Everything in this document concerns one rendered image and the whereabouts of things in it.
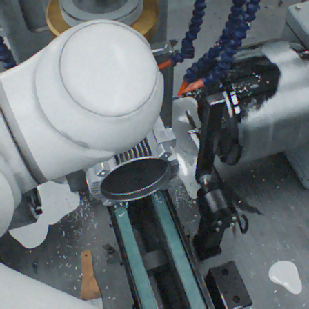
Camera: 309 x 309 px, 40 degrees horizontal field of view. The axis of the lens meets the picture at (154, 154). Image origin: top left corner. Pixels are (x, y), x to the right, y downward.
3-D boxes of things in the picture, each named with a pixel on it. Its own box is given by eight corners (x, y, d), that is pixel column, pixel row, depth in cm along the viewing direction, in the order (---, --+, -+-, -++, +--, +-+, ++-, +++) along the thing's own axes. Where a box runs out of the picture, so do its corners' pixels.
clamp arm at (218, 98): (192, 174, 89) (203, 93, 67) (206, 171, 89) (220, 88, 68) (198, 188, 87) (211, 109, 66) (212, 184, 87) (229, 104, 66)
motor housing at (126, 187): (77, 143, 103) (63, 91, 87) (151, 124, 106) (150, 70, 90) (96, 214, 92) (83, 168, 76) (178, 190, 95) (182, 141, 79)
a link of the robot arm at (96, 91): (126, 46, 45) (8, 91, 43) (143, -29, 30) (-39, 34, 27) (166, 138, 45) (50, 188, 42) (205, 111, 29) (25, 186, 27)
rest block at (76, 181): (66, 174, 112) (57, 149, 102) (92, 167, 113) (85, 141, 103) (71, 193, 109) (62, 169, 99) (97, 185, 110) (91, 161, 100)
